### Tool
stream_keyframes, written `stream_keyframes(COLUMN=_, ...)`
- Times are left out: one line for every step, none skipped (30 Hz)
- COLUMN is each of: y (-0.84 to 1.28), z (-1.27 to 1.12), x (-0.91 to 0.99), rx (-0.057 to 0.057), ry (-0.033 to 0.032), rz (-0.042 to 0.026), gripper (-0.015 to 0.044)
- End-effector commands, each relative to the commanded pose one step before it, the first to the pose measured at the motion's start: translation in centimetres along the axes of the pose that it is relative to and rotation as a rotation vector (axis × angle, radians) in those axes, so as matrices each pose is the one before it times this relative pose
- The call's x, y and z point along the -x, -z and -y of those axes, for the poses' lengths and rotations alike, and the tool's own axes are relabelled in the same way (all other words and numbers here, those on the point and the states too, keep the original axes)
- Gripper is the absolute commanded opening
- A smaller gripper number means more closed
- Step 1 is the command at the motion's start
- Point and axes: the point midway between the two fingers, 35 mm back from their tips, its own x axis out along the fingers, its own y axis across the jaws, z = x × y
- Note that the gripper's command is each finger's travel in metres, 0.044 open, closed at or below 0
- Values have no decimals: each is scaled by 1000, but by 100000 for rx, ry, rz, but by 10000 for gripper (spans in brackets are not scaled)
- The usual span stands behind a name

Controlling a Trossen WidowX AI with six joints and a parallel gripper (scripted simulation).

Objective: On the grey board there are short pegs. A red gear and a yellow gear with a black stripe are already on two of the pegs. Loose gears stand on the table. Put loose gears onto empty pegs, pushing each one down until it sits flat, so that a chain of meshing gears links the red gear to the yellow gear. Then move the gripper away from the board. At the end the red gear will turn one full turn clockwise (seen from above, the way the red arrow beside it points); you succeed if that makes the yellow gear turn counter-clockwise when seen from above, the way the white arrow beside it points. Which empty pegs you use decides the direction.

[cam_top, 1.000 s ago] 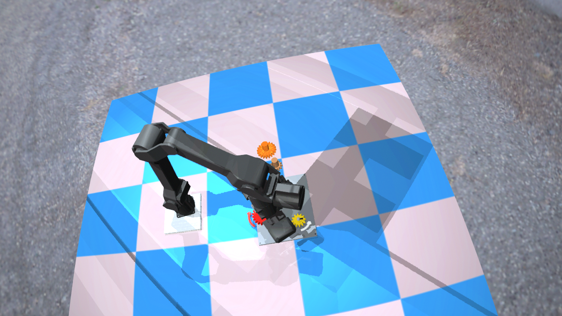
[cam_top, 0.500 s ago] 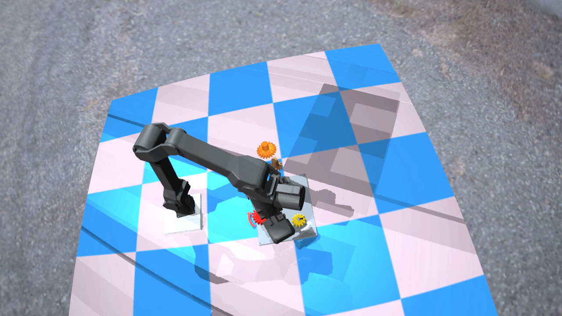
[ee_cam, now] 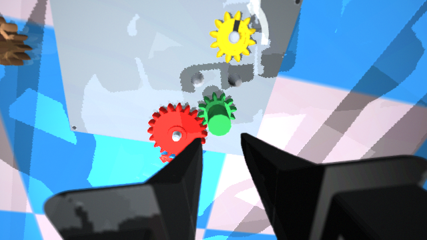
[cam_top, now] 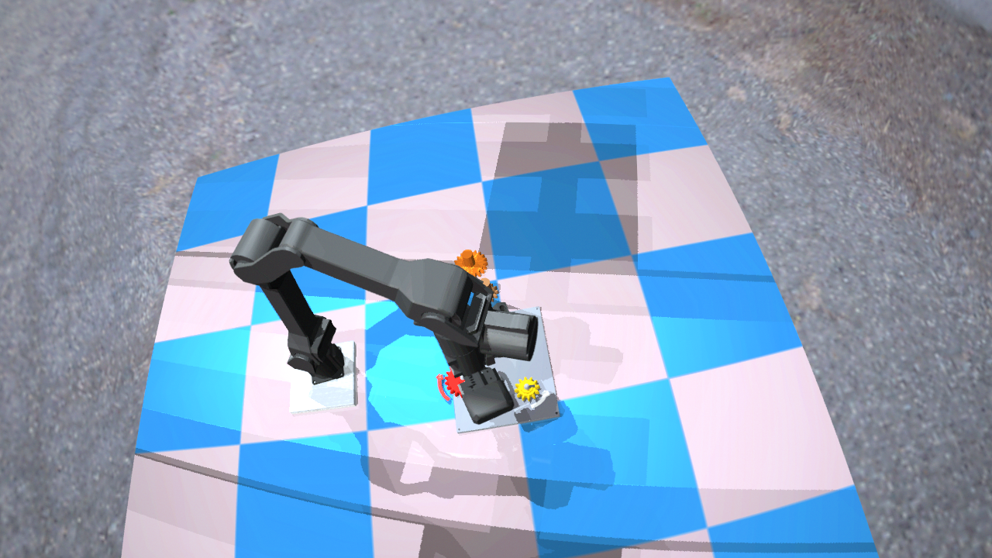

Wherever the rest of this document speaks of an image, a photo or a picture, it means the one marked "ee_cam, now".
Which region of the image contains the red gear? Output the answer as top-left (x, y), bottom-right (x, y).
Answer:
top-left (147, 103), bottom-right (207, 156)

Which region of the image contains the green gear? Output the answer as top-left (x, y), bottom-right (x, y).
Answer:
top-left (197, 92), bottom-right (237, 136)

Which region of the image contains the white curved arrow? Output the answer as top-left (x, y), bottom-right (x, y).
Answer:
top-left (247, 0), bottom-right (269, 45)

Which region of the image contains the pale grey flat board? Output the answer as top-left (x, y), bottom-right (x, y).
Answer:
top-left (50, 0), bottom-right (303, 156)

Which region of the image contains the yellow gear with black stripe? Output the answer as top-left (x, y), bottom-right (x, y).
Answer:
top-left (209, 11), bottom-right (256, 63)

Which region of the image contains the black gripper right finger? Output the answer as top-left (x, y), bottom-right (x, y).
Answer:
top-left (240, 133), bottom-right (427, 240)

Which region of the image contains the red curved arrow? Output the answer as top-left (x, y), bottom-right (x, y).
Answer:
top-left (160, 155), bottom-right (173, 163)

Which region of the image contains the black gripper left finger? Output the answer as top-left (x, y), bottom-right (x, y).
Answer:
top-left (43, 137), bottom-right (203, 240)

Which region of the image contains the brown gear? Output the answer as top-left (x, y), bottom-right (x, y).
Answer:
top-left (0, 16), bottom-right (33, 66)

